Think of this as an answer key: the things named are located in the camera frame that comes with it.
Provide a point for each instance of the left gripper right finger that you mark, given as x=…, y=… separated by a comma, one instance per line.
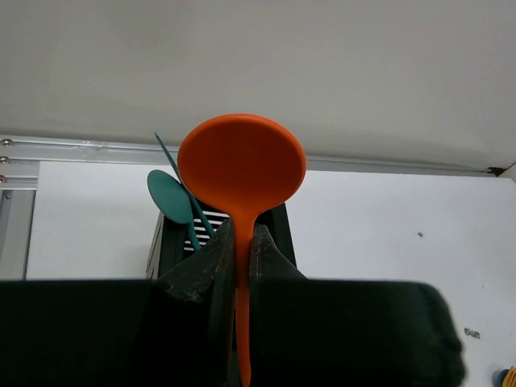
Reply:
x=309, y=332

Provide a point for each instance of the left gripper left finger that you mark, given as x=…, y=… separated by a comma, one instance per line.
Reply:
x=172, y=331

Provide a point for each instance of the teal spoon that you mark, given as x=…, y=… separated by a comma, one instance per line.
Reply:
x=172, y=201

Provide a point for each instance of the orange spoon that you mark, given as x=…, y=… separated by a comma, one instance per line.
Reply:
x=243, y=165

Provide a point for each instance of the yellow spoon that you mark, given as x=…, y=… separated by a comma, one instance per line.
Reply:
x=507, y=377

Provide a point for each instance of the teal knife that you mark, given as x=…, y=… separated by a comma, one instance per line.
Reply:
x=193, y=200

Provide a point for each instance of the aluminium frame rail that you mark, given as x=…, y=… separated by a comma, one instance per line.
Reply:
x=93, y=216

